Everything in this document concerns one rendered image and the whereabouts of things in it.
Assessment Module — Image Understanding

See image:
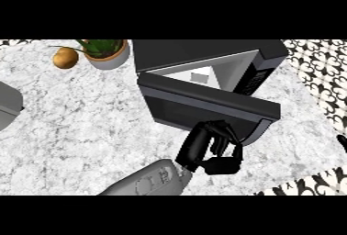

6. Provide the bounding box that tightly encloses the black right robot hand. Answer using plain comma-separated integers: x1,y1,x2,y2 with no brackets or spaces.
337,134,347,153

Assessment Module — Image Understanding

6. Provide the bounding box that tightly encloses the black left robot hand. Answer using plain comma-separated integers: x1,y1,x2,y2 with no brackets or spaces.
173,119,246,176

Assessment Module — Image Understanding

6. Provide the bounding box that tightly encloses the dark grey microwave door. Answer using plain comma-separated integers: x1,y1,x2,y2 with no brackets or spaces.
136,72,282,146

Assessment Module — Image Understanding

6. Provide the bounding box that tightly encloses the dark grey microwave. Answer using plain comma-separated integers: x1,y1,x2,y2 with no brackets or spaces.
132,39,290,96

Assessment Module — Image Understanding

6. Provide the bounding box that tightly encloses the green plant in pot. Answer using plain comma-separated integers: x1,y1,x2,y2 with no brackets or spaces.
48,39,132,71

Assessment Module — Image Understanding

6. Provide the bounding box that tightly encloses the brown round potato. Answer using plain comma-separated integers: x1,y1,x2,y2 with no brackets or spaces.
52,47,80,70

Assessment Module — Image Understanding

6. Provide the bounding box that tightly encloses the grey appliance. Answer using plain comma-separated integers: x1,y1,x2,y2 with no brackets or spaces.
0,81,25,132

